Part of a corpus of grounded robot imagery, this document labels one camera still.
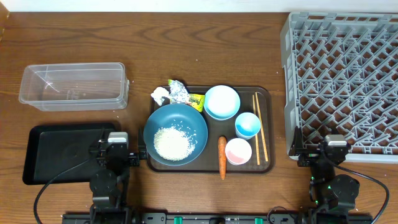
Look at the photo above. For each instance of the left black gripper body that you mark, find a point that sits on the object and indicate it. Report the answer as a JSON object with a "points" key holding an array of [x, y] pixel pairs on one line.
{"points": [[99, 154]]}

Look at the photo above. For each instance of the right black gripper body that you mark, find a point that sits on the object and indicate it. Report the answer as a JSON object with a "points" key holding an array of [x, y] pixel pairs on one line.
{"points": [[308, 158]]}

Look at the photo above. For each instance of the pile of white rice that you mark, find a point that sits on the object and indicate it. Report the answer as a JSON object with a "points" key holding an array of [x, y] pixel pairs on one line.
{"points": [[174, 143]]}

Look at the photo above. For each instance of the dark blue bowl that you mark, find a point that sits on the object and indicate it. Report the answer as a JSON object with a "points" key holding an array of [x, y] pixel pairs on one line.
{"points": [[192, 121]]}

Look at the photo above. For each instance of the pink cup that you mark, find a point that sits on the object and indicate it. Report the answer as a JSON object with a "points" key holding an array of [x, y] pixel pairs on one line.
{"points": [[238, 151]]}

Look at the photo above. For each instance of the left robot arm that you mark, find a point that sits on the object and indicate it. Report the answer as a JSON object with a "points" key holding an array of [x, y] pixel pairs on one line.
{"points": [[109, 185]]}

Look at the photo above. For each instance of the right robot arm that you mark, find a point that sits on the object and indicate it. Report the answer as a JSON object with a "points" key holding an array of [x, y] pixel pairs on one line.
{"points": [[333, 194]]}

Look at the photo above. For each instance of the grey dishwasher rack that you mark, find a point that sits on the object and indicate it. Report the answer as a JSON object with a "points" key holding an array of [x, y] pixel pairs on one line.
{"points": [[341, 73]]}

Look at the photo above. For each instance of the brown serving tray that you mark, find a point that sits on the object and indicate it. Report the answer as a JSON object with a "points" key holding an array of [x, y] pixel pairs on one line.
{"points": [[207, 161]]}

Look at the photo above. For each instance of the light blue cup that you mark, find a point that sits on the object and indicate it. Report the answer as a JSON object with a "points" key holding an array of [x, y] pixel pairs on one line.
{"points": [[247, 125]]}

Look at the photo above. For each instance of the crumpled white tissue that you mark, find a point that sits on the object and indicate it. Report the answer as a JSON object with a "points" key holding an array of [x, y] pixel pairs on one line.
{"points": [[159, 95]]}

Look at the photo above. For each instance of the crumpled aluminium foil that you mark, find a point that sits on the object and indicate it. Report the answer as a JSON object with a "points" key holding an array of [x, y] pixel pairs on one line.
{"points": [[178, 93]]}

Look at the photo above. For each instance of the black tray bin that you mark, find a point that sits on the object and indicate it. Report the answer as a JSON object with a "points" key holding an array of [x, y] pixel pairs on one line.
{"points": [[52, 149]]}

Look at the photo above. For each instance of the left wooden chopstick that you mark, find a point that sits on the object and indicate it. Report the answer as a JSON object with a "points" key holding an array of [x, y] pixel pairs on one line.
{"points": [[256, 136]]}

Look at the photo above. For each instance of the wooden chopstick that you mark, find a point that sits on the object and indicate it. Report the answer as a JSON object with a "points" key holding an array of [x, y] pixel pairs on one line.
{"points": [[262, 128], [256, 136]]}

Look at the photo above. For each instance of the right wooden chopstick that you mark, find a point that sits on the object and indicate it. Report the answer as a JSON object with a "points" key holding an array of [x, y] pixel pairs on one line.
{"points": [[262, 128]]}

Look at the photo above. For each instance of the yellow green snack wrapper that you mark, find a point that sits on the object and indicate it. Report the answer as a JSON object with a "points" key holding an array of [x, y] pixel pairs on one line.
{"points": [[196, 101]]}

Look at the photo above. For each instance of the orange carrot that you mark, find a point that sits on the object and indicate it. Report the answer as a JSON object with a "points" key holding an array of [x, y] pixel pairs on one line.
{"points": [[222, 156]]}

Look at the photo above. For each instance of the clear plastic bin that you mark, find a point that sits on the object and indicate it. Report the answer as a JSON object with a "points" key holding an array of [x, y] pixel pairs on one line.
{"points": [[75, 86]]}

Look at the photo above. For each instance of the light blue bowl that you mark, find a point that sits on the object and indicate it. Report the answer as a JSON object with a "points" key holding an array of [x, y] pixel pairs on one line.
{"points": [[222, 102]]}

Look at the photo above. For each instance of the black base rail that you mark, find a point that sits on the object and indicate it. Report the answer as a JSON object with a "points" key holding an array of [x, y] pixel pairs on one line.
{"points": [[162, 218]]}

